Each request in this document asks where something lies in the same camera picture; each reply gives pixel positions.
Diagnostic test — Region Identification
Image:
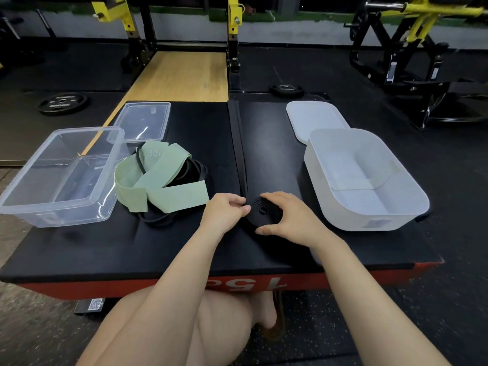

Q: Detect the person's right hand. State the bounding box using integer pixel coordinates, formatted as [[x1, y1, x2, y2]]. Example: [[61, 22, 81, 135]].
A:
[[254, 191, 338, 250]]

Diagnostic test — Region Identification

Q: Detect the person's left hand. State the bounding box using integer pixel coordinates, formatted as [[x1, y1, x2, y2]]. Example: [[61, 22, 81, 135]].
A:
[[199, 193, 252, 237]]

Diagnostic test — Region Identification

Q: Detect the thin black resistance band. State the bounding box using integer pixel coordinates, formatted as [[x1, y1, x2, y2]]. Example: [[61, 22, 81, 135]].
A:
[[135, 143, 209, 225]]

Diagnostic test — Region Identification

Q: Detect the wide black resistance band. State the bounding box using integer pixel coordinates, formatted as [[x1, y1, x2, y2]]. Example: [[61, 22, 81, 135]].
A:
[[227, 99, 285, 229]]

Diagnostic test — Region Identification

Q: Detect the white plastic bin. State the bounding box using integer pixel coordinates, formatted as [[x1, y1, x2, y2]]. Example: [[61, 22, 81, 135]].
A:
[[303, 128, 431, 232]]

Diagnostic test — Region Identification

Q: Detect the clear plastic container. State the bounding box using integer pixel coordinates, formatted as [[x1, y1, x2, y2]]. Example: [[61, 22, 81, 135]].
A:
[[0, 126, 131, 229]]

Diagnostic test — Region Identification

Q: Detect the person's left forearm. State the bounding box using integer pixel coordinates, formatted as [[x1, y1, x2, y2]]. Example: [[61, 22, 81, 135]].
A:
[[76, 224, 226, 366]]

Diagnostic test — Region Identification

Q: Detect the person's right forearm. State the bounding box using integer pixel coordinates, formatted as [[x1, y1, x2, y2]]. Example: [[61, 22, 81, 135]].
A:
[[314, 236, 452, 366]]

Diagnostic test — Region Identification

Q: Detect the person's left leg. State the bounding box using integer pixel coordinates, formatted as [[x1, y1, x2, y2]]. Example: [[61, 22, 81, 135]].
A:
[[76, 285, 278, 366]]

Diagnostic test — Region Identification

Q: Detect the brown sandal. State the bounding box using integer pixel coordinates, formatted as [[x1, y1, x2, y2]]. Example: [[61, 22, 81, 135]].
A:
[[263, 290, 287, 342]]

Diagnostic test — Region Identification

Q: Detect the white plastic lid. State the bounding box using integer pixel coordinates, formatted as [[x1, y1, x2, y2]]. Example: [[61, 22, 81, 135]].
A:
[[286, 101, 351, 145]]

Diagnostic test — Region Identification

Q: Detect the black plyo platform red side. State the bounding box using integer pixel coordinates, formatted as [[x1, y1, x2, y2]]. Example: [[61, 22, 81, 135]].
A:
[[0, 92, 445, 301]]

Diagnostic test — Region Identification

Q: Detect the clear plastic lid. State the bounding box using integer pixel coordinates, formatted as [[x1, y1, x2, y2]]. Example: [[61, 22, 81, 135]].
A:
[[107, 102, 172, 144]]

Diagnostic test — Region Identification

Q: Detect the black weight plate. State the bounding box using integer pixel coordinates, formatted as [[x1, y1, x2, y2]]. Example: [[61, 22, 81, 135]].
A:
[[37, 91, 91, 116], [269, 84, 306, 99]]

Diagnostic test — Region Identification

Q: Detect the wooden lifting platform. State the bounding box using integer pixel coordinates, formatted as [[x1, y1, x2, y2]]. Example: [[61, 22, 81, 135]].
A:
[[82, 51, 230, 157]]

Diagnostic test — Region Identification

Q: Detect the yellow black squat rack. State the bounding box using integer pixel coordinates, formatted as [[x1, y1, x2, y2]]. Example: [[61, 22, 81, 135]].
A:
[[90, 0, 246, 92]]

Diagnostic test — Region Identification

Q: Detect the yellow black exercise machine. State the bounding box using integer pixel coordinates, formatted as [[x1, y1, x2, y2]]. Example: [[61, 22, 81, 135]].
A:
[[344, 0, 488, 131]]

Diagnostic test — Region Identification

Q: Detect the black upright bar holder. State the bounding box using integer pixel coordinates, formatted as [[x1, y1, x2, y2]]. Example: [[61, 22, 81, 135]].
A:
[[36, 9, 69, 52]]

